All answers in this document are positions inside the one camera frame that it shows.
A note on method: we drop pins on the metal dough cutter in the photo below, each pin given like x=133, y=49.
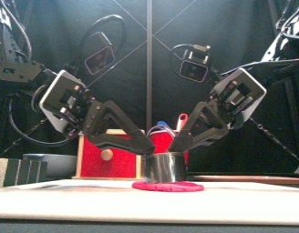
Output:
x=164, y=168

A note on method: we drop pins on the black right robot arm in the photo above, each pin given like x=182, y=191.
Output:
x=291, y=30

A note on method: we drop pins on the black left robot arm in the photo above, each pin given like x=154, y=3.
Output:
x=9, y=69

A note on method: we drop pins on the red drawer with wooden knob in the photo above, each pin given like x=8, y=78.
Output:
x=119, y=164

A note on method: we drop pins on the wooden drawer box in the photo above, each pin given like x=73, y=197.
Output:
x=79, y=157

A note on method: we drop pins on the pink flat dough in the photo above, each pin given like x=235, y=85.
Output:
x=168, y=186

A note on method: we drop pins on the grey bowl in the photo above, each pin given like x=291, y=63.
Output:
x=59, y=165

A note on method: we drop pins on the red cup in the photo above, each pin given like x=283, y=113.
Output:
x=162, y=141

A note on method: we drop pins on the blue plastic utensil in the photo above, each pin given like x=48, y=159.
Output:
x=162, y=123

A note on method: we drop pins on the white cutting board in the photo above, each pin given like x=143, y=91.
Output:
x=115, y=206

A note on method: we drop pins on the brown square tray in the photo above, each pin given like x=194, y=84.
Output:
x=257, y=179

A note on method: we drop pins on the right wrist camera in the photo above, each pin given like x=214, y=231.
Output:
x=192, y=69

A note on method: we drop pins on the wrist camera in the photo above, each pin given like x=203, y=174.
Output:
x=192, y=69
x=100, y=59

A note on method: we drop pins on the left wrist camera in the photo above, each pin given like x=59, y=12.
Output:
x=100, y=59

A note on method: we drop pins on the black vertical frame post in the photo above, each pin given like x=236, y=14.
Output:
x=148, y=91

